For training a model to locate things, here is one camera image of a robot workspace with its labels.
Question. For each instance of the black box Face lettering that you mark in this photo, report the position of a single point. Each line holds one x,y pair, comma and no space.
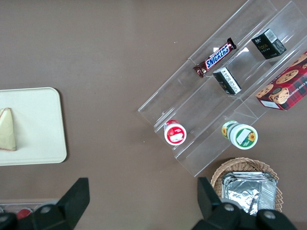
267,46

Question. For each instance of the red white lidded cup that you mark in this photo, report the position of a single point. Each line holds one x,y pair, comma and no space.
175,135

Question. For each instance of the clear acrylic tiered stand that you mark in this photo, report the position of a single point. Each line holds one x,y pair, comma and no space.
206,115

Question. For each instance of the black box white label side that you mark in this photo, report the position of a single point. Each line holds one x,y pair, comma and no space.
226,81

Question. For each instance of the green sunflower lidded cup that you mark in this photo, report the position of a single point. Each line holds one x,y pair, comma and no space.
243,136

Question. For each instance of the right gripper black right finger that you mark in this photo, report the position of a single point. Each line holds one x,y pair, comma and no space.
216,215

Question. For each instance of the light wicker basket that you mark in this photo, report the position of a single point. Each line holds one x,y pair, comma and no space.
220,172

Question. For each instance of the triangular sandwich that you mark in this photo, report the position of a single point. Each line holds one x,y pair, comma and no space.
7,130

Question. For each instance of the red tartan cookie box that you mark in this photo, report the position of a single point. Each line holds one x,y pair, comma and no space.
287,88

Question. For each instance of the clear acrylic bottle rack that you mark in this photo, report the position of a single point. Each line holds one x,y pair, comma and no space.
14,205

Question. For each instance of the stack of foil trays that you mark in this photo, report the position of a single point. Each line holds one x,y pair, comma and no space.
247,189

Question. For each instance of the cream rectangular plastic tray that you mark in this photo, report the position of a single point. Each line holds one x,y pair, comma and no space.
38,127

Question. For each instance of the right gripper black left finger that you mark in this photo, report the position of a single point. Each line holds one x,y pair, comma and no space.
64,210

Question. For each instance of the Snickers chocolate bar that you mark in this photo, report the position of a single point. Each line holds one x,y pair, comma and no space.
216,58

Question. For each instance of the red cola bottle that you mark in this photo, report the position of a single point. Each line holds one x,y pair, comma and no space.
23,212

